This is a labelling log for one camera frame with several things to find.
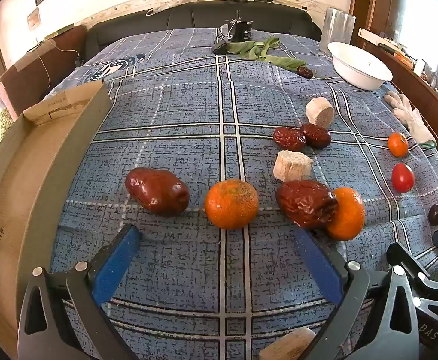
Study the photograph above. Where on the floral patterned cushion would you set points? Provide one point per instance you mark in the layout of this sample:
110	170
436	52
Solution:
2	127

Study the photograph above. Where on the black sofa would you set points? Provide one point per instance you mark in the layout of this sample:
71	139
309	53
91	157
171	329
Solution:
189	17

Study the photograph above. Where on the black charger block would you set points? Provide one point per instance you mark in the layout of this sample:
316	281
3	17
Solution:
219	47

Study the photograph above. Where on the wooden side ledge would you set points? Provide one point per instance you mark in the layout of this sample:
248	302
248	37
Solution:
429	82

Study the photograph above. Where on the cardboard box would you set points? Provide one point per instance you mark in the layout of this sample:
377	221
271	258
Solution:
16	195

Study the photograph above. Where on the wrinkled red date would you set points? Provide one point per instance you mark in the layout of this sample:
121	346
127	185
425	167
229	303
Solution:
288	138
316	135

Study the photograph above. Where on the beige yam chunk far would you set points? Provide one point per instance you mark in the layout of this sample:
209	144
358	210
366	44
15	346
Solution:
319	111

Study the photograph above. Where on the small dark date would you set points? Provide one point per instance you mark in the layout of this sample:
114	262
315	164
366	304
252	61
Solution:
436	214

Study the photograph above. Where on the white knitted glove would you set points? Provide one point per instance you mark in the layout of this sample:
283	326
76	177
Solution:
410	114

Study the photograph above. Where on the small wall picture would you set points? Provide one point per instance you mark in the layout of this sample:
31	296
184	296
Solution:
33	18

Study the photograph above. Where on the blue plaid blanket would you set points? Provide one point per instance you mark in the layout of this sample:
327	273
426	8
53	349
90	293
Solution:
189	120

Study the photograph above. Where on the black cylindrical device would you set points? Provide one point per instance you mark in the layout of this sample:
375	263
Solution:
240	30

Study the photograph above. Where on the clear plastic container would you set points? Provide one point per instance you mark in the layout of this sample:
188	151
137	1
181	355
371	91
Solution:
337	26

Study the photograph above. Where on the small red date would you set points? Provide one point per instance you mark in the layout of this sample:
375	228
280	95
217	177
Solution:
305	72

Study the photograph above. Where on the green leafy vegetable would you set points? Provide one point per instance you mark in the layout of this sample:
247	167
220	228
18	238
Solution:
256	49

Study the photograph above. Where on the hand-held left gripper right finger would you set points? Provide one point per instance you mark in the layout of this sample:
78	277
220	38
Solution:
318	266

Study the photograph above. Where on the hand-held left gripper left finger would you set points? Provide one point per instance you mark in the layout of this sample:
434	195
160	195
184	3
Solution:
117	262

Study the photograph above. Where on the large red date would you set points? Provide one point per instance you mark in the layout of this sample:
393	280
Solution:
306	203
157	191

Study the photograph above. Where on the small orange tangerine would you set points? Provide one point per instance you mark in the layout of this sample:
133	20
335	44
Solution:
398	144

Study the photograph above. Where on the green rubber band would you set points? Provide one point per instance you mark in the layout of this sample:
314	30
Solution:
427	144

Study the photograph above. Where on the red cherry tomato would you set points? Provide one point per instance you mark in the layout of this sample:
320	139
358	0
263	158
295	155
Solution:
403	177

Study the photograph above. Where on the white bowl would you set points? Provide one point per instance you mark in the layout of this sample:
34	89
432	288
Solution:
358	65

